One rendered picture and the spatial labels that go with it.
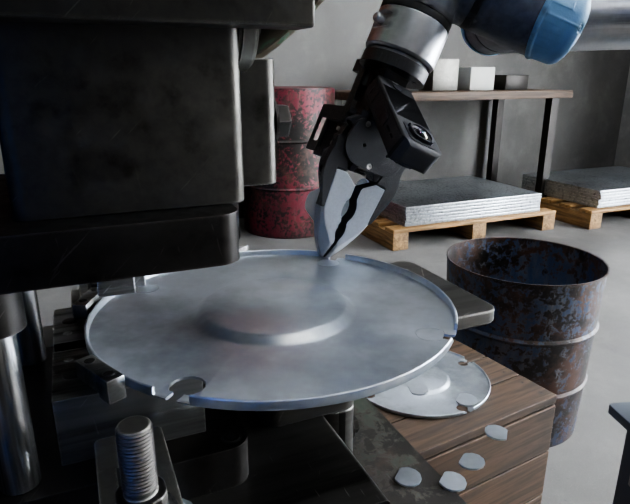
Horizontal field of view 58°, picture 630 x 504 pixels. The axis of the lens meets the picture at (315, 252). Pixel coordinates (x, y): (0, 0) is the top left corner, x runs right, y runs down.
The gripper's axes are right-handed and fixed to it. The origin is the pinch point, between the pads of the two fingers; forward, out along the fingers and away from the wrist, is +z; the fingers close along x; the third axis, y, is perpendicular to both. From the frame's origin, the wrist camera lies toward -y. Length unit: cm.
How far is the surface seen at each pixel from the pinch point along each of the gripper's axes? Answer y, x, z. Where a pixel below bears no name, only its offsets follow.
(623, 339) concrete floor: 75, -182, 3
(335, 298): -11.1, 4.4, 2.8
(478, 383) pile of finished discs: 29, -64, 19
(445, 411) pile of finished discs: 24, -52, 24
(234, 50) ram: -16.8, 21.3, -10.3
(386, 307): -13.4, 1.0, 1.8
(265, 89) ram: -14.6, 17.9, -9.5
